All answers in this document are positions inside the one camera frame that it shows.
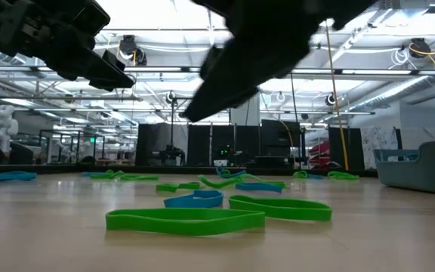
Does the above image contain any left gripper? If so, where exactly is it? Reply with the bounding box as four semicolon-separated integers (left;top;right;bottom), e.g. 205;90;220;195
0;0;136;92

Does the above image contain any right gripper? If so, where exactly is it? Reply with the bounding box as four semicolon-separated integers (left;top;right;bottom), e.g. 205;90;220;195
183;0;335;124

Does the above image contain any rubber bands top centre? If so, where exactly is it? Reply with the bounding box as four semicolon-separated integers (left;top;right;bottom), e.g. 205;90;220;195
215;166;247;180

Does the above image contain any white column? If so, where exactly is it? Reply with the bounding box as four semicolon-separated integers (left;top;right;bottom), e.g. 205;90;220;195
231;94;261;127

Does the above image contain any black partition panel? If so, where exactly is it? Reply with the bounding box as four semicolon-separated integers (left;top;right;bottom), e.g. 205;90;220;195
187;124;261;165
135;122;188;166
328;126;366;170
260;119;302;159

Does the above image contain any black device with green lights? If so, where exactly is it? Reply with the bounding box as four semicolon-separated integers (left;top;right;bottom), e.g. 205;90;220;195
215;145;234;167

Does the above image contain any black chair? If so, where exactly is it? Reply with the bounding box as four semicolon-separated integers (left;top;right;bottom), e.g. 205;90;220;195
8;142;34;165

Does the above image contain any white robot figure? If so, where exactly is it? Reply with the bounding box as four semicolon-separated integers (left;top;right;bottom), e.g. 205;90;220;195
0;104;20;158

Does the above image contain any teal blue plastic basket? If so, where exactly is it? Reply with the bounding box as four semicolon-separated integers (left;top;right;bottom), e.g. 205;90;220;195
372;141;435;196

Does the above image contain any black ceiling cable reel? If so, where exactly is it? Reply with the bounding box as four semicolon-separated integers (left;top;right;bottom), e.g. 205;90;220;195
118;34;148;66
408;37;433;59

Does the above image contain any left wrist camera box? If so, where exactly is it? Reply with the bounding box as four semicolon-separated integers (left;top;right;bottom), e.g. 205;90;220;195
72;0;112;38

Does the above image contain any black camera rig frame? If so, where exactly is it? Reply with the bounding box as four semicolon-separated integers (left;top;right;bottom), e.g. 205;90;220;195
166;95;233;167

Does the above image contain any black aluminium table frame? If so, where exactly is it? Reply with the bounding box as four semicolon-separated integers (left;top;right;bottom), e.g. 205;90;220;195
0;162;379;178

